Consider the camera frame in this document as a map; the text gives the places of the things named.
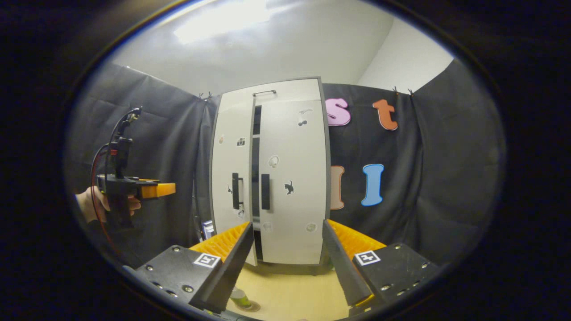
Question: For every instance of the white cabinet door cat sticker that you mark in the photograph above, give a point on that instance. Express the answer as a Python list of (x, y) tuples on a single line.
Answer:
[(303, 200)]

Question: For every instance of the round brown coaster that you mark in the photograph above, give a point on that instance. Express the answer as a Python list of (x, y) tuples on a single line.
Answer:
[(255, 306)]

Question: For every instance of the clear bottle with green label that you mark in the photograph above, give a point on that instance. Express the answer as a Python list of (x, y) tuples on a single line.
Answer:
[(240, 298)]

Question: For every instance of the black backdrop cloth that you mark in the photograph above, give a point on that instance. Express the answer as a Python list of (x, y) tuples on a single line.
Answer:
[(446, 178)]

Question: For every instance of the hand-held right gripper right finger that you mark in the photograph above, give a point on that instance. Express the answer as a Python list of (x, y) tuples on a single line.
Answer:
[(343, 267)]

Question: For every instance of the white cabinet door camera sticker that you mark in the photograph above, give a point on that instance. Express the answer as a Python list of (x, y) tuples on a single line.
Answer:
[(227, 156)]

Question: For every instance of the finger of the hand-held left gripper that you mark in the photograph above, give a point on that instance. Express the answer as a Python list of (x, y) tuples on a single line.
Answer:
[(160, 190)]

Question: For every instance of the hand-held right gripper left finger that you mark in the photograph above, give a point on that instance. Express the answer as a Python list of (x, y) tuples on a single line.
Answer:
[(232, 267)]

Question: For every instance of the grey and white cabinet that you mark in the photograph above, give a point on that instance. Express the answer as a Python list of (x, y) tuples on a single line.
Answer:
[(290, 89)]

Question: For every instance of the white box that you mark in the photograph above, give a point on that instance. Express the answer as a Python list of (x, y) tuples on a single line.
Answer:
[(208, 229)]

